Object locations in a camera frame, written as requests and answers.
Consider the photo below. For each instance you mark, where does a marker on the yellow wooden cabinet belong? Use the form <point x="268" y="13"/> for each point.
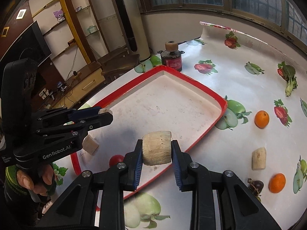
<point x="81" y="86"/>

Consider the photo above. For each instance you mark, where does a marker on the wooden wall shelf unit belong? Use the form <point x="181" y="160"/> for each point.
<point x="69" y="28"/>

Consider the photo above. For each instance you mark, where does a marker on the green box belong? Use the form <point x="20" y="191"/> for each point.
<point x="92" y="30"/>

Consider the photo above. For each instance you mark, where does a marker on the dark red tomato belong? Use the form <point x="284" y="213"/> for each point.
<point x="256" y="185"/>

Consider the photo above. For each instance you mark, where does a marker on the purple plush toy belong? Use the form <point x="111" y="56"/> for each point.
<point x="59" y="15"/>

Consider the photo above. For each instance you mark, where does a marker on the small brown box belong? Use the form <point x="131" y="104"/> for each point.
<point x="70" y="42"/>

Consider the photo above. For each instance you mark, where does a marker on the orange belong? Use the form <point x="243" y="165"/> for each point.
<point x="262" y="119"/>
<point x="277" y="183"/>

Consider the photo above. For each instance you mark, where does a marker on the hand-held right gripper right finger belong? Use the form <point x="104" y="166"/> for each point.
<point x="176" y="170"/>

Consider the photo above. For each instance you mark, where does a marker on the red-rimmed white tray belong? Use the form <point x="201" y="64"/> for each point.
<point x="168" y="105"/>

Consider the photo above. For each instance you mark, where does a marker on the black flat television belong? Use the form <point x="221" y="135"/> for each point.
<point x="26" y="45"/>

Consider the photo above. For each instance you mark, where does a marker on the bright red tomato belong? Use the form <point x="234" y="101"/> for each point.
<point x="115" y="160"/>

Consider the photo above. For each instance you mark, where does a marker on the small white packet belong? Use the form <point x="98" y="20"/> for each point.
<point x="80" y="8"/>

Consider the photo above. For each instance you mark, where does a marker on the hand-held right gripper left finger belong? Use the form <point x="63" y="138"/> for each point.
<point x="138" y="170"/>

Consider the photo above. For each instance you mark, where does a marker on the large sugarcane piece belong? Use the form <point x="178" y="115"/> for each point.
<point x="157" y="148"/>

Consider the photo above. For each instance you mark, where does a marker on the white power strip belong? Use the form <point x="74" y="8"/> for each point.
<point x="44" y="93"/>

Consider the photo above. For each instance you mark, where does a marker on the silver tower air conditioner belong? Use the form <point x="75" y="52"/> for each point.
<point x="127" y="16"/>

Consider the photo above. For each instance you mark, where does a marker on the person's left hand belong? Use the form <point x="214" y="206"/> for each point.
<point x="25" y="181"/>

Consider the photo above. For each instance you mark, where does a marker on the dark wooden stool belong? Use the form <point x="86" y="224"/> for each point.
<point x="117" y="62"/>

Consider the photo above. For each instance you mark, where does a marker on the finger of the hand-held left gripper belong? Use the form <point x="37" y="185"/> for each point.
<point x="100" y="121"/>
<point x="85" y="113"/>

